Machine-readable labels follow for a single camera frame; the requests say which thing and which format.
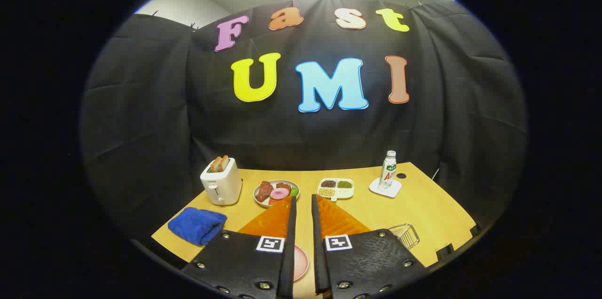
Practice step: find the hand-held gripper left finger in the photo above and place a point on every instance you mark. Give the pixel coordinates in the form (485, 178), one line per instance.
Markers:
(289, 242)

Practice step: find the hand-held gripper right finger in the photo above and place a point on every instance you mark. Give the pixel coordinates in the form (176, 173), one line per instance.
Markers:
(318, 242)

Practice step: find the pink plate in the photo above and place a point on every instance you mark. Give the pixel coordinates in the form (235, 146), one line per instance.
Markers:
(301, 263)

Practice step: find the grey plate of food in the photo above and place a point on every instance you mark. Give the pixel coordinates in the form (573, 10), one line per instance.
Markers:
(261, 202)

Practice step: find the pink ham slice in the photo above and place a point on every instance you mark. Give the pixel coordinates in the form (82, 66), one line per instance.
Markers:
(280, 193)

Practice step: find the green lettuce leaf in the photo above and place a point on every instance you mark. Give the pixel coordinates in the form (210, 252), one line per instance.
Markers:
(294, 192)

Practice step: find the white divided bean dish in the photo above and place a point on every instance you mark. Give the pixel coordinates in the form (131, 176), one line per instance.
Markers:
(336, 188)

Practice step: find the brown meat piece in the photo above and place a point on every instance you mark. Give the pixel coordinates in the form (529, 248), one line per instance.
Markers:
(264, 191)

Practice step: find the white toaster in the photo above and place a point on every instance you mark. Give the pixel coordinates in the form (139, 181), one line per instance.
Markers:
(225, 186)

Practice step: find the white square coaster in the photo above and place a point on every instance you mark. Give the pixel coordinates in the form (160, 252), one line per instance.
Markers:
(394, 190)

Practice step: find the blue towel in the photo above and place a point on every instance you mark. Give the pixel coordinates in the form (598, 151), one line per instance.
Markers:
(197, 224)

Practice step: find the white drink bottle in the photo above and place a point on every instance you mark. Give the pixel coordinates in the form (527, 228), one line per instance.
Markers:
(387, 172)

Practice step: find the toast slice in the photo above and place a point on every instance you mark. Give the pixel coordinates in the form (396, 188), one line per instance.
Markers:
(215, 165)
(224, 162)

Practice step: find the black table edge clamp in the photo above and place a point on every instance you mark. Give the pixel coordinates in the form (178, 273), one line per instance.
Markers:
(475, 230)
(444, 253)

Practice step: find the black backdrop cloth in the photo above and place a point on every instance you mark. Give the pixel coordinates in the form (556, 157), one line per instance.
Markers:
(141, 125)

